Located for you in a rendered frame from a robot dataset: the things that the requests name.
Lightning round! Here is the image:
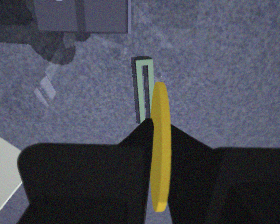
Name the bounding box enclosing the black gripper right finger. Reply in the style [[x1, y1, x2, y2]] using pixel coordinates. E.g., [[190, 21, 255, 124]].
[[168, 124, 280, 224]]

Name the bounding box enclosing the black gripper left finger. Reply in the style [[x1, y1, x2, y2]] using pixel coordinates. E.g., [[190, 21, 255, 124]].
[[17, 118, 154, 224]]

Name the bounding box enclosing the gold coin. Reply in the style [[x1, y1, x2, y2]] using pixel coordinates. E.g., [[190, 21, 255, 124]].
[[150, 82, 171, 212]]

